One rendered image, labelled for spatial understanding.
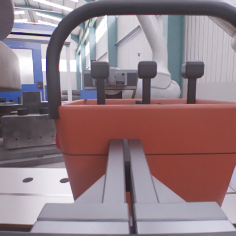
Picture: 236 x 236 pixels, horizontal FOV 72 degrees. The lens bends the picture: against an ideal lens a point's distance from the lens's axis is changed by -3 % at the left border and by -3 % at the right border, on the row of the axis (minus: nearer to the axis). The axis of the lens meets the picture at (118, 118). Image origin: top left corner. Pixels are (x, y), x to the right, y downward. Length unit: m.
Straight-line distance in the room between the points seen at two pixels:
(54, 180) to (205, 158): 0.22
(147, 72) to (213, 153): 0.11
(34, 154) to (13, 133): 0.23
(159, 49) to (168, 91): 0.14
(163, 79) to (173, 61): 8.81
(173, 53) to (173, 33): 0.98
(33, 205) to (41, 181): 0.06
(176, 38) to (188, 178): 9.60
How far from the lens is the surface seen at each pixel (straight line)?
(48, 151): 1.37
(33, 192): 0.28
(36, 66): 5.48
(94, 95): 9.71
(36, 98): 1.35
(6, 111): 2.34
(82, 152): 0.16
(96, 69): 0.20
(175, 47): 9.59
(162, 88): 0.58
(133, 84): 0.41
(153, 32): 0.62
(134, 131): 0.15
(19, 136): 1.27
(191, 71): 0.21
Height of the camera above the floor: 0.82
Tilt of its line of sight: 9 degrees down
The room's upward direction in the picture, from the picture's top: 1 degrees counter-clockwise
